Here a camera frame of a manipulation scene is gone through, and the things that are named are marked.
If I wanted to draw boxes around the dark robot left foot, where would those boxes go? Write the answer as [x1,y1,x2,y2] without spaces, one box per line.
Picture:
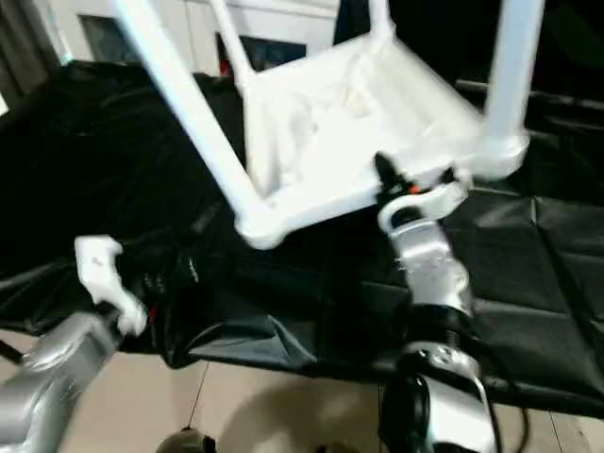
[158,427,216,453]

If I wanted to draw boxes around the grey curtain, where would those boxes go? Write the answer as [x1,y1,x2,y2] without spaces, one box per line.
[0,0,53,103]

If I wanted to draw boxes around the white plastic table top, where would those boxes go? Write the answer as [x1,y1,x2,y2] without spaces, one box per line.
[234,32,530,251]

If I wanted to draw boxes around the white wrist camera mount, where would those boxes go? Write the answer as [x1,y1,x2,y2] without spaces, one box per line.
[74,234,149,337]
[377,165,474,237]

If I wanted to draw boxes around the large black box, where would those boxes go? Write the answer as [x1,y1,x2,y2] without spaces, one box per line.
[332,0,487,81]

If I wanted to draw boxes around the black metal frame leg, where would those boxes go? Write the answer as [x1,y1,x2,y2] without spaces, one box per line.
[0,339,24,365]

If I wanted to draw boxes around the black work mat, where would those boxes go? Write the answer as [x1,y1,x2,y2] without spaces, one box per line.
[0,59,604,419]

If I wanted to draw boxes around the white pole teal bands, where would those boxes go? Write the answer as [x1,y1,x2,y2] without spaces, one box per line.
[42,0,73,66]

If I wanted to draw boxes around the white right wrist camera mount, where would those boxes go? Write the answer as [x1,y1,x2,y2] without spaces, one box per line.
[377,165,474,237]

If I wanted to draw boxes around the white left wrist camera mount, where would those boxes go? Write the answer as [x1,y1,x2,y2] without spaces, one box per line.
[74,234,149,337]

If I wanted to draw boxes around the silver metal bar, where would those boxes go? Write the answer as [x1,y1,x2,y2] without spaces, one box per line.
[455,78,604,117]

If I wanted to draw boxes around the white glass-door cabinet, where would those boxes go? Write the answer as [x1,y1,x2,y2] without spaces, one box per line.
[51,0,341,79]

